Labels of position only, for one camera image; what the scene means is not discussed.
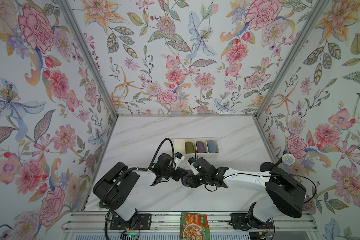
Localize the olive green rolled sock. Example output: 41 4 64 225
185 142 196 154

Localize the black stand with round lamp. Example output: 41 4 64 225
260 154 296 172

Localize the green snack bag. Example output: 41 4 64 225
180 212 211 240

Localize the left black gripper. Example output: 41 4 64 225
161 167 189 182

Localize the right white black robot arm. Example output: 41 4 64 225
184 158 307 227

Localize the purple rolled sock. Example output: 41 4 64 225
196 141 206 153

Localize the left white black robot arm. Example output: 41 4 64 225
93 152 187 222

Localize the blue rolled sock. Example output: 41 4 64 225
207 140 218 153

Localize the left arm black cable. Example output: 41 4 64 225
98 137 175 240

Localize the purple yellow teal sock pair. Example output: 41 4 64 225
181 170 194 188

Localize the aluminium mounting rail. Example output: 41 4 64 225
62 212 317 233

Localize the white divided organizer tray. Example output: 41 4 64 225
173 138 220 159

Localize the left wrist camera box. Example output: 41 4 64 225
174 152 185 170

